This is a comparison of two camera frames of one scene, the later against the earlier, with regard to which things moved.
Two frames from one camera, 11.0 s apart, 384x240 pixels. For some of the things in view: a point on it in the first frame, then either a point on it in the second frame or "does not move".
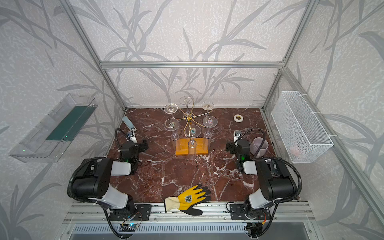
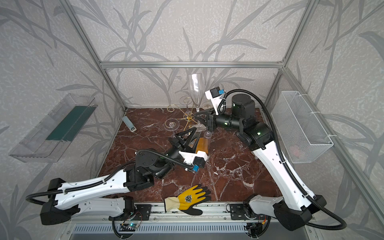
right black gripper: [230, 147] -> [210, 120]
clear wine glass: [170, 108] -> [195, 85]
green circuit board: [128, 227] does not move
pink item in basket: [296, 151] does not move
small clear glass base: [172, 124] does not move
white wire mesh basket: [302, 137] does not move
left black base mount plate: [142, 213] does not move
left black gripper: [143, 145] -> [177, 143]
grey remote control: [129, 124] does not move
